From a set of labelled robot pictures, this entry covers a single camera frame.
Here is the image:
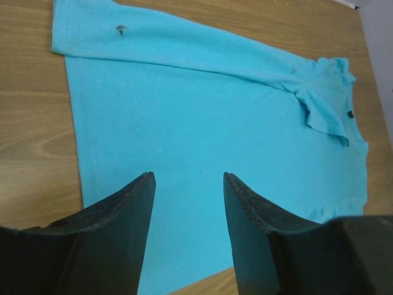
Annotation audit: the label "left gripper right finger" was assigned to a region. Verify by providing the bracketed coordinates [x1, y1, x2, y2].
[224, 173, 392, 294]

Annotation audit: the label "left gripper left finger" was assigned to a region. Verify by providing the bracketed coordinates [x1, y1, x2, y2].
[1, 172, 156, 294]

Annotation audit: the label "turquoise t shirt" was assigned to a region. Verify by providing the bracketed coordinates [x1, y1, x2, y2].
[52, 1, 368, 294]

